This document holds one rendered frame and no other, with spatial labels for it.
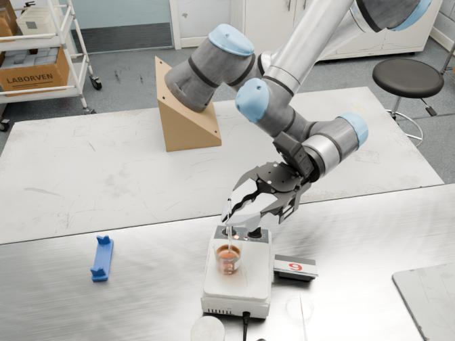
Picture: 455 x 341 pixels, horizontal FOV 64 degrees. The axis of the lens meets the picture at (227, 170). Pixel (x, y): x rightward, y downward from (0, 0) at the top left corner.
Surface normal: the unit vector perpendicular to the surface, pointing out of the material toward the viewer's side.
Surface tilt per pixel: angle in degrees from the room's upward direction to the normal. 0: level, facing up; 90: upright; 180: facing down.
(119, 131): 0
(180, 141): 90
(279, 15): 90
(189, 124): 90
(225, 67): 93
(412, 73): 1
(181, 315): 0
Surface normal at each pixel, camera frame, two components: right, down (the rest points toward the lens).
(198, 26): 0.16, 0.70
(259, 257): -0.01, -0.70
